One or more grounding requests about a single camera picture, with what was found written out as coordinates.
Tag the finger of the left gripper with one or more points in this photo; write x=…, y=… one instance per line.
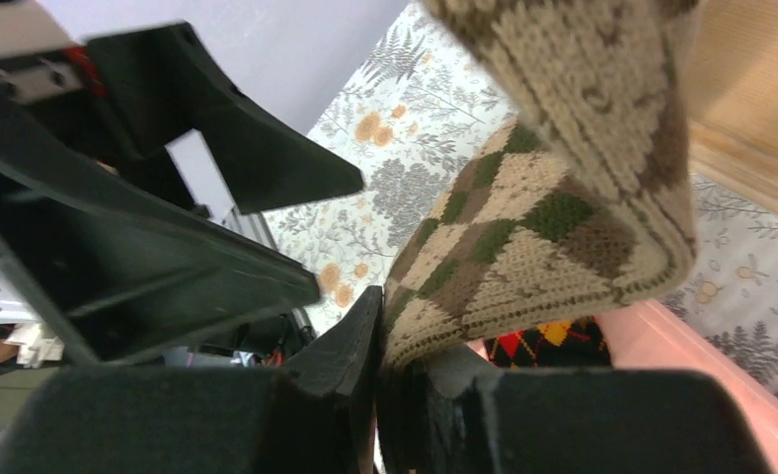
x=164, y=83
x=118, y=274

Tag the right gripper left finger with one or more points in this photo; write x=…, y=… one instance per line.
x=335, y=379

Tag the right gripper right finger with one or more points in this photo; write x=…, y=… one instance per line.
x=428, y=420

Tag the black red yellow argyle sock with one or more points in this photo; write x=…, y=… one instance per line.
x=578, y=342

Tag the pink plastic basket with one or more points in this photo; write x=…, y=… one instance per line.
x=673, y=405

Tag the beige brown argyle sock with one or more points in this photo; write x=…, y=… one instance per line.
x=580, y=205

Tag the wooden hanger stand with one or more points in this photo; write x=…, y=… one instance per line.
x=732, y=86

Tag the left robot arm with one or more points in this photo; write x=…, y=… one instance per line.
x=132, y=175

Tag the floral table mat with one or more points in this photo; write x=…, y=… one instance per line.
x=413, y=114

